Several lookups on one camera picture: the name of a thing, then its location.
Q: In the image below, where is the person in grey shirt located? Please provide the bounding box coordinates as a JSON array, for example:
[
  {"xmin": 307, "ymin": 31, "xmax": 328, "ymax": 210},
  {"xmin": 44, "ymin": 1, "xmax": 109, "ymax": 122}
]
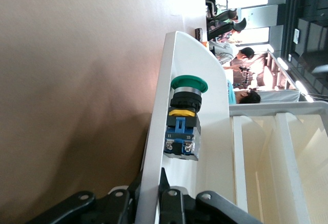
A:
[{"xmin": 209, "ymin": 40, "xmax": 256, "ymax": 71}]

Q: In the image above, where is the person in teal shirt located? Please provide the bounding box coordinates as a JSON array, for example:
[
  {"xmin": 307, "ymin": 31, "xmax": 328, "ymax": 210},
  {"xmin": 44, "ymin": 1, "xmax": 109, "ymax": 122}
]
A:
[{"xmin": 227, "ymin": 79, "xmax": 261, "ymax": 105}]

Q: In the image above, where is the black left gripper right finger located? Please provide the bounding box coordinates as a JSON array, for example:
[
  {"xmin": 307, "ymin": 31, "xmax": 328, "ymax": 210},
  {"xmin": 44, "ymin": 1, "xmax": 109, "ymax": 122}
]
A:
[{"xmin": 157, "ymin": 167, "xmax": 263, "ymax": 224}]

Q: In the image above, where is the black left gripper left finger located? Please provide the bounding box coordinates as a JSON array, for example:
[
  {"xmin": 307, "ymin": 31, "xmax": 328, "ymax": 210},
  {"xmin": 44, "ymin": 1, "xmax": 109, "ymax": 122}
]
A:
[{"xmin": 25, "ymin": 169, "xmax": 144, "ymax": 224}]

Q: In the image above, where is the black office chair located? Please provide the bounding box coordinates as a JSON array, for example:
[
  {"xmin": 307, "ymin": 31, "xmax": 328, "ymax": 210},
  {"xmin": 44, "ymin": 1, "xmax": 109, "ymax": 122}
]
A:
[{"xmin": 206, "ymin": 8, "xmax": 247, "ymax": 41}]

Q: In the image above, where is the green mushroom push button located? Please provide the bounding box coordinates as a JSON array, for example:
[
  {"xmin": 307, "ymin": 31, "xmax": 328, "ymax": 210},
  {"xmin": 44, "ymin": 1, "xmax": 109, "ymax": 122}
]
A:
[{"xmin": 163, "ymin": 74, "xmax": 210, "ymax": 161}]

